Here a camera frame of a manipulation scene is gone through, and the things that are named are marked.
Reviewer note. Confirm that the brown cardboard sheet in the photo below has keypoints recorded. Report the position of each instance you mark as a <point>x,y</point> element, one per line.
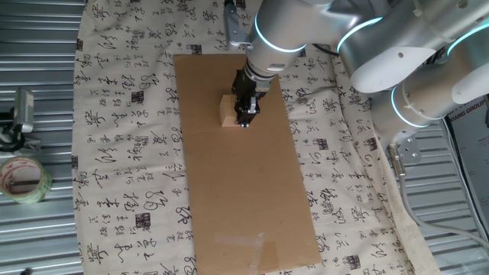
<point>248,191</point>

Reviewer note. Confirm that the packing tape roll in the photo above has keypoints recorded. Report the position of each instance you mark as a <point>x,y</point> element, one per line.
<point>38,191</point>

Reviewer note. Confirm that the clear tape strip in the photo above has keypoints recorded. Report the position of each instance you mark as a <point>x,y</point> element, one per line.
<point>244,240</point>

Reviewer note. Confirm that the silver finned camera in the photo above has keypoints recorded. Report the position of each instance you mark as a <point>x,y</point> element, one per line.
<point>23,110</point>

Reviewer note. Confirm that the calligraphy print cloth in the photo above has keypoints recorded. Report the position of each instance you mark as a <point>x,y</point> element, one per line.
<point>126,133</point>

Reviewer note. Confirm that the small wooden block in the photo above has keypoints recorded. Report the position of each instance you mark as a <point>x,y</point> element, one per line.
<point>227,110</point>

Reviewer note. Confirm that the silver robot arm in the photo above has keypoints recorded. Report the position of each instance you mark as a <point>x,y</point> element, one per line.
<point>401,38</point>

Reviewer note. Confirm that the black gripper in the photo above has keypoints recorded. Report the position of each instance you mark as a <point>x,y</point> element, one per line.
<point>244,84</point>

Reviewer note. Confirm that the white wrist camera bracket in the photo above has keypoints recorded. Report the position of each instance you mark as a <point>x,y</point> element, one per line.
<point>233,26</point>

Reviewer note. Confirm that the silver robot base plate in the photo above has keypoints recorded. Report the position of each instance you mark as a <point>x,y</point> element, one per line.
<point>410,149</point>

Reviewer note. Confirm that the camera stand clamp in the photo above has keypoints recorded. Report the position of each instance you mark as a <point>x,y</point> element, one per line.
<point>15,143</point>

